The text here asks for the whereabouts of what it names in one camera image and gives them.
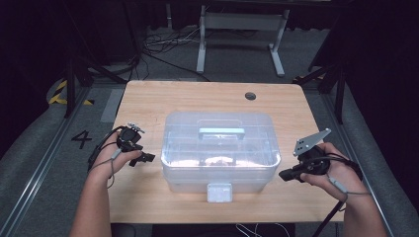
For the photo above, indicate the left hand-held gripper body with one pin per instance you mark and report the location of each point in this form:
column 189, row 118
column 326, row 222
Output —
column 130, row 140

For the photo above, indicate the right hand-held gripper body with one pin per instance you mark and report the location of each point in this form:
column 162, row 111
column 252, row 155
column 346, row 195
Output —
column 313, row 161

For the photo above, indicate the clear plastic storage box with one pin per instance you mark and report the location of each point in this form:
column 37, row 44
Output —
column 220, row 154

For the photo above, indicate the black tripod stand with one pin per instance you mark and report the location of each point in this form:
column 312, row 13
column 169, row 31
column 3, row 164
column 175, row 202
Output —
column 331, row 79
column 70, row 82

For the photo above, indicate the grey metal stand frame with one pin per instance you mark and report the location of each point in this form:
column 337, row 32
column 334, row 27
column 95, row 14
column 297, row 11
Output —
column 242, row 21

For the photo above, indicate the grey floor tape patch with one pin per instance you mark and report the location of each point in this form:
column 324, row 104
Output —
column 112, row 105

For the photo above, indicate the metal floor rail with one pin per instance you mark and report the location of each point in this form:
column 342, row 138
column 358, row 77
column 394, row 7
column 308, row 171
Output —
column 372, row 184
column 33, row 184

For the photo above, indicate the yellow black hazard tape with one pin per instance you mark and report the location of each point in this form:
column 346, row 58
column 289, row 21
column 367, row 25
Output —
column 61, row 86

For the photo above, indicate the person's left hand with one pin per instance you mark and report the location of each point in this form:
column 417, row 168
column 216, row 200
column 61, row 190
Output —
column 108, row 161

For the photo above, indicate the person's right hand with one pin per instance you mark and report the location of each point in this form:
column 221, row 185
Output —
column 342, row 177

